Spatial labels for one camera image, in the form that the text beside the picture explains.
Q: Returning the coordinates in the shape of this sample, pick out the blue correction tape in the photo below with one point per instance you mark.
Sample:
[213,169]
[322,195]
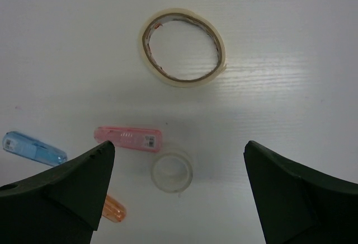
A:
[33,149]

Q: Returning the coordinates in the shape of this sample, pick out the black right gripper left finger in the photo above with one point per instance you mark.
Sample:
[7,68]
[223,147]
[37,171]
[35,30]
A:
[60,205]

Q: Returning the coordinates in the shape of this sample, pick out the beige masking tape roll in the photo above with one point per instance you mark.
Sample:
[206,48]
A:
[182,15]

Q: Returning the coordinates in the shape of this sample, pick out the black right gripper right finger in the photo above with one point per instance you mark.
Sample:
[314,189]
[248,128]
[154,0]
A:
[297,204]

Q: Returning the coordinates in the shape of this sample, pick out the small clear tape roll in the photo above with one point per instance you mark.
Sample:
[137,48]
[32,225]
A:
[172,172]

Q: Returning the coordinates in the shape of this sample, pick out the pink correction tape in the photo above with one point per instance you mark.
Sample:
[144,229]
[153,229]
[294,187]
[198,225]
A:
[147,140]

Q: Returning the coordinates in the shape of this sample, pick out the orange correction tape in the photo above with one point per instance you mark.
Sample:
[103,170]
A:
[113,210]

